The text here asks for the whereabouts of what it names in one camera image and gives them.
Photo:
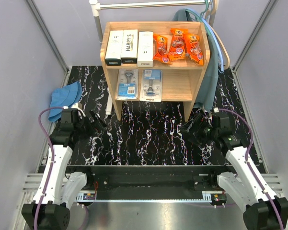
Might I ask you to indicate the Gillette blister pack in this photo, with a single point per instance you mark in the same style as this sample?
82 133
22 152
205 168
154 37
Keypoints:
151 85
127 85

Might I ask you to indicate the wooden two-tier shelf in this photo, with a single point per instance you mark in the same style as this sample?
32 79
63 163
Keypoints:
181 80

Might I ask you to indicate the white Harry's razor box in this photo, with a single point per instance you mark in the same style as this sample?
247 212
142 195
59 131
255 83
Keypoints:
129 51

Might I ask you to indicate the wooden hanger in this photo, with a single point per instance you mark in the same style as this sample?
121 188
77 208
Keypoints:
210 17

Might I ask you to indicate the teal hanging garment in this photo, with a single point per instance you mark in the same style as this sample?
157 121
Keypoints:
206 94

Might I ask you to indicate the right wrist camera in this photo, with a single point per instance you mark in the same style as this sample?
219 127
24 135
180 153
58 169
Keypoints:
214 110

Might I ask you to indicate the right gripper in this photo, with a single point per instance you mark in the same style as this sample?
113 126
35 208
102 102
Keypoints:
201 121

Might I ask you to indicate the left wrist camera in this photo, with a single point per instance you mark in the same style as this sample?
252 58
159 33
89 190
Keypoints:
74 109

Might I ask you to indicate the orange razor pack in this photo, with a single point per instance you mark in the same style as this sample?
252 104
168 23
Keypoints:
177 47
161 49

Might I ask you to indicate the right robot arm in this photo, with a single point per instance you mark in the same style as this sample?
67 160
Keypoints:
262 208

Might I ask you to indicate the white h razor box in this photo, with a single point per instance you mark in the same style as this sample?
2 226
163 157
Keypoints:
145 49
114 47

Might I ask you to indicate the white H razor box on shelf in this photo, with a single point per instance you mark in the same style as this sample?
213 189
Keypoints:
114 47

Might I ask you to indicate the blue bucket hat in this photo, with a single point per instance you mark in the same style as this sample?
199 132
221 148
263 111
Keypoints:
66 96

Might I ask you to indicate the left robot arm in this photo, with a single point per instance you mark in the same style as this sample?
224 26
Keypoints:
50 207

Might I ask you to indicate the green hanger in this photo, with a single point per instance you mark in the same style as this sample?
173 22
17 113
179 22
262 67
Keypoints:
203 14

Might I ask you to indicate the metal clothes rack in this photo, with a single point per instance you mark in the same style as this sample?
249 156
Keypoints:
96 7

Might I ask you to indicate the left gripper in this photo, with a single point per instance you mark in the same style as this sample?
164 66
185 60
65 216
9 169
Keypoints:
97 122

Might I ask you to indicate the light blue hanger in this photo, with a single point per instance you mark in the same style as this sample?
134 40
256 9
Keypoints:
212 34

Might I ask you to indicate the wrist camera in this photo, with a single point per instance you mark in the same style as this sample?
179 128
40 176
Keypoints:
214 110
74 109

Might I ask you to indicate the orange razor pack horizontal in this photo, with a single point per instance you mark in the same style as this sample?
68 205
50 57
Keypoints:
193 48

